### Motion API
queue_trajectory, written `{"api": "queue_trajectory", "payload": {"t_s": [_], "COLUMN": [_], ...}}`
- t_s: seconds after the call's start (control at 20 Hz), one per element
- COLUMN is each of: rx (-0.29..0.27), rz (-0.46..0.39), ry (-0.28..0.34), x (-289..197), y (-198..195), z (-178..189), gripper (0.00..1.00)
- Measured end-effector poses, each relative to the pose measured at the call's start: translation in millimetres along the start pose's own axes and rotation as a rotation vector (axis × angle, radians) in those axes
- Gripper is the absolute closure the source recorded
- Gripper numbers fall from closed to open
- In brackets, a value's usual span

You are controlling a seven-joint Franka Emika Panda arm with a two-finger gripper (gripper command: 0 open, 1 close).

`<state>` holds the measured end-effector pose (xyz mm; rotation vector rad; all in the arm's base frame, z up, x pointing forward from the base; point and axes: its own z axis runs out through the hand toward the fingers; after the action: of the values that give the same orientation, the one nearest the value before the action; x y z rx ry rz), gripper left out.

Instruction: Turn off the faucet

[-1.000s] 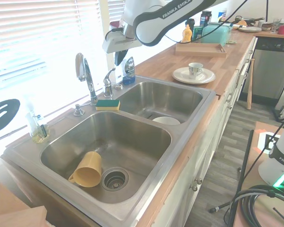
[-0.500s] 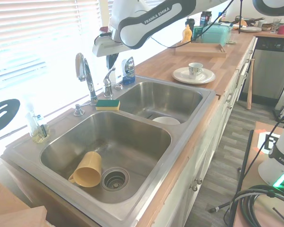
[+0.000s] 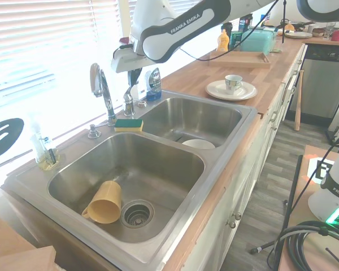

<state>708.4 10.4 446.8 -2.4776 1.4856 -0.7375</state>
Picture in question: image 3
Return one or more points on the chrome gooseneck faucet spout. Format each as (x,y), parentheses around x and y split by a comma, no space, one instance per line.
(106,93)

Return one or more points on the clear drinking glass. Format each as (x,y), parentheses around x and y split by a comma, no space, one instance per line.
(329,29)

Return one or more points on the brown cardboard box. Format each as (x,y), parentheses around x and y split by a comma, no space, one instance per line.
(8,248)

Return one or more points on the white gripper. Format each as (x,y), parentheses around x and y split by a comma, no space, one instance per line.
(127,60)

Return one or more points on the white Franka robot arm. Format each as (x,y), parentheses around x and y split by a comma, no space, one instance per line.
(158,42)

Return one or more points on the blue dish soap bottle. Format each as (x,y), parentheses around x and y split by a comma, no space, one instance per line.
(153,84)

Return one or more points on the cream dinner plate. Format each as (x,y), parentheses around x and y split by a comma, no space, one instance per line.
(243,91)

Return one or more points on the yellow mustard bottle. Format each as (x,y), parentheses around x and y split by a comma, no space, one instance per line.
(223,41)

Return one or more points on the white ceramic bowl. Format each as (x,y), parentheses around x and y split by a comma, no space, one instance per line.
(199,144)

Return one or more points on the stainless steel double sink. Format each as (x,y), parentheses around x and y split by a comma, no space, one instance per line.
(169,158)

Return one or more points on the wooden serving tray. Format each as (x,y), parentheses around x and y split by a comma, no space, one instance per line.
(237,60)

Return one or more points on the yellow and green sponge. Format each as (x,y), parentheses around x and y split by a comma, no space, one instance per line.
(128,124)

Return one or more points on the white window blinds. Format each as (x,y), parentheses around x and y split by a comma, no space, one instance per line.
(45,56)

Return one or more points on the black slotted spatula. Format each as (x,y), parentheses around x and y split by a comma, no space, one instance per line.
(5,135)

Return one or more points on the dark green box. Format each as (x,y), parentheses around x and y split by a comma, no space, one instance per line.
(236,38)

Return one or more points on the black and white marker tag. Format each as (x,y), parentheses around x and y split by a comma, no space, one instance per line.
(317,169)

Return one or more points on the teal plastic container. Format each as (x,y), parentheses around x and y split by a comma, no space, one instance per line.
(257,39)

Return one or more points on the clear spray bottle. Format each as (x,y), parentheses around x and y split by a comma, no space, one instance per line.
(36,141)

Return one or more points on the white kitchen cabinets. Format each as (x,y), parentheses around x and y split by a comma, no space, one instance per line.
(257,169)

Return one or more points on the black metal stand rod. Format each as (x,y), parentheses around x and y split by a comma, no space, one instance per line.
(293,192)

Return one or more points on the yellow plastic mug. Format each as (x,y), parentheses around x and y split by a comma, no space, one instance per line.
(104,203)

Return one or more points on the perforated metal drain strainer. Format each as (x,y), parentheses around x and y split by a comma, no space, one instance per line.
(137,213)

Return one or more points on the patterned ceramic teacup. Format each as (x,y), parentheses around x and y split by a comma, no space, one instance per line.
(232,83)

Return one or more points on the stainless steel dishwasher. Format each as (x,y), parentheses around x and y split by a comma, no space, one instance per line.
(319,84)

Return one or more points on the red cup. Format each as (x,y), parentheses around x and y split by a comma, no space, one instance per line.
(338,35)

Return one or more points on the stack of white plates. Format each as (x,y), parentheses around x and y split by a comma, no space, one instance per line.
(298,35)

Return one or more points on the black camera stand pole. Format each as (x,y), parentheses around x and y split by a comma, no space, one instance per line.
(284,19)

